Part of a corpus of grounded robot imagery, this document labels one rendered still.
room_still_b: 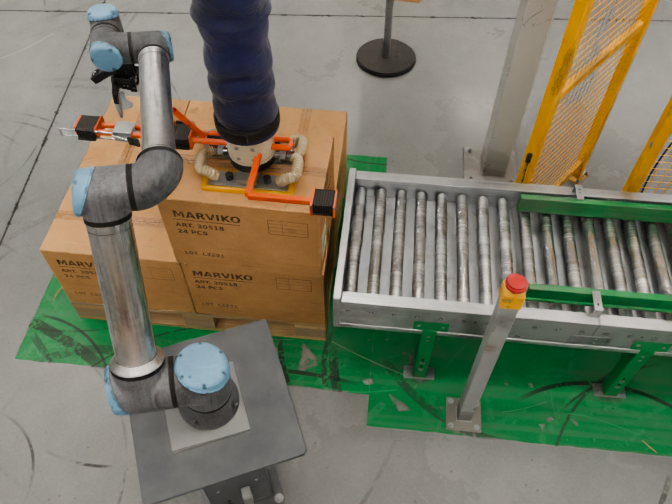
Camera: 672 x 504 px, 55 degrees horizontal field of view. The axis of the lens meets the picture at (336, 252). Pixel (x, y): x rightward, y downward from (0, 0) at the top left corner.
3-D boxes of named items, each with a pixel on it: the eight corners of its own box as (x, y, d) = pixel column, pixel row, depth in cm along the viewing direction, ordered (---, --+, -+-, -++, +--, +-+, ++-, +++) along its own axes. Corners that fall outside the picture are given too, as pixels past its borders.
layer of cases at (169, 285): (346, 167, 350) (347, 111, 318) (325, 325, 291) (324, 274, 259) (133, 151, 358) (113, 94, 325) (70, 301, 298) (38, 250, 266)
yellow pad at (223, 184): (297, 178, 236) (296, 169, 232) (293, 199, 230) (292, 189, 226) (207, 171, 238) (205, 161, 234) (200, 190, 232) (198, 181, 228)
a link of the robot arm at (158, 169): (183, 183, 150) (169, 19, 190) (128, 188, 148) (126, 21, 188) (188, 215, 159) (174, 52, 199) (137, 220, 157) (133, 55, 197)
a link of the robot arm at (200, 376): (234, 408, 191) (231, 383, 177) (176, 417, 188) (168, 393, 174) (229, 362, 200) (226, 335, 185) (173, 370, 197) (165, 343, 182)
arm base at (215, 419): (248, 415, 200) (247, 403, 192) (189, 440, 194) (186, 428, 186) (227, 364, 210) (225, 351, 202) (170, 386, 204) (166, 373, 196)
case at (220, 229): (334, 204, 281) (334, 136, 249) (321, 278, 258) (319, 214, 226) (201, 190, 286) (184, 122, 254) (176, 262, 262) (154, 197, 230)
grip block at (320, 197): (338, 198, 216) (338, 188, 212) (335, 218, 211) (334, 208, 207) (313, 196, 217) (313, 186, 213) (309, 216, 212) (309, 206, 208)
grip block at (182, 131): (198, 132, 236) (196, 120, 232) (192, 151, 230) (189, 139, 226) (176, 131, 237) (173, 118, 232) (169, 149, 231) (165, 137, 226)
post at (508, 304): (471, 408, 282) (524, 280, 202) (471, 422, 278) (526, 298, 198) (455, 406, 282) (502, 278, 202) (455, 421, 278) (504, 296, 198)
